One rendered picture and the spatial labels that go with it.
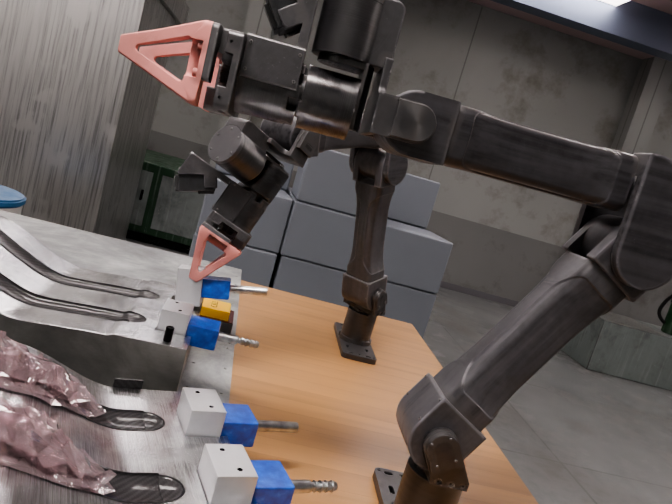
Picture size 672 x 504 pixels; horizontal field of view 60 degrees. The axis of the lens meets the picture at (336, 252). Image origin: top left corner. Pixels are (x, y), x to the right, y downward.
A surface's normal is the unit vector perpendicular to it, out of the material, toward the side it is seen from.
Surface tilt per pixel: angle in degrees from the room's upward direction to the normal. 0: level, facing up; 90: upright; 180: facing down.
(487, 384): 81
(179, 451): 0
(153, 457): 0
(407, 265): 90
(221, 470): 0
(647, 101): 90
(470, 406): 89
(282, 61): 90
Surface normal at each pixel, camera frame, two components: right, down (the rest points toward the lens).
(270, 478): 0.28, -0.95
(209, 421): 0.41, 0.25
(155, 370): 0.14, 0.19
